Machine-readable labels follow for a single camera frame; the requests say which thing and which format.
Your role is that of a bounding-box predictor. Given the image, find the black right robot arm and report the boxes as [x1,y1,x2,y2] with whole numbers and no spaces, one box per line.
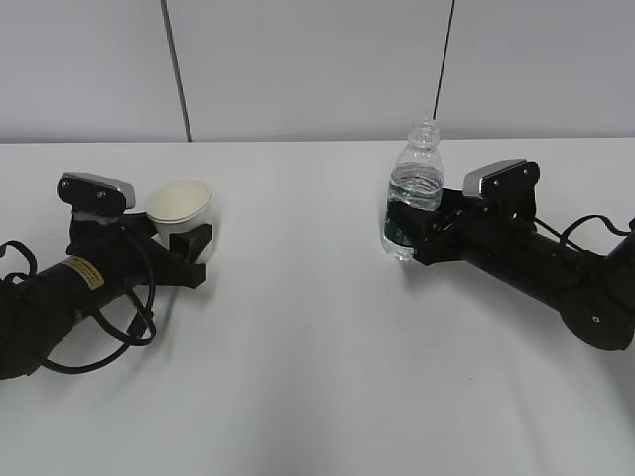
[387,189,634,351]

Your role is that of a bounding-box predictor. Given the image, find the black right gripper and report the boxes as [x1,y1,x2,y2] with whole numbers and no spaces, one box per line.
[386,188,536,264]

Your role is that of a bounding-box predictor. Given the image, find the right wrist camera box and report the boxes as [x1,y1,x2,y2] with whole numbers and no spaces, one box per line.
[462,159,541,222]

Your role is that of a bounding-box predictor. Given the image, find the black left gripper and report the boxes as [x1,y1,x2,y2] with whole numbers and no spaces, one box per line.
[66,212,213,289]

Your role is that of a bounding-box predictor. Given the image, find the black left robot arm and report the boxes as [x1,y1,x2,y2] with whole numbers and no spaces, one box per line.
[1,213,213,379]

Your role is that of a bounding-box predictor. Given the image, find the clear water bottle green label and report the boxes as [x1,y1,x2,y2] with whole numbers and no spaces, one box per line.
[382,119,444,262]

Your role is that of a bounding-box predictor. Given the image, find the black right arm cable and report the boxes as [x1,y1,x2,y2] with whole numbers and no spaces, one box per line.
[533,213,634,254]

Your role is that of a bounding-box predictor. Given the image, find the white paper cup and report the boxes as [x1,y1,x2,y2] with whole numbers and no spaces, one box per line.
[144,178,213,249]

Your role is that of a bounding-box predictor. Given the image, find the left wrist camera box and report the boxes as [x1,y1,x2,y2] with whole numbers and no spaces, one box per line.
[57,172,136,218]

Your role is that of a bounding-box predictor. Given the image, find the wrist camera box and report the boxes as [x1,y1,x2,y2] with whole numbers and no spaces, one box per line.
[57,172,136,218]
[462,159,541,222]

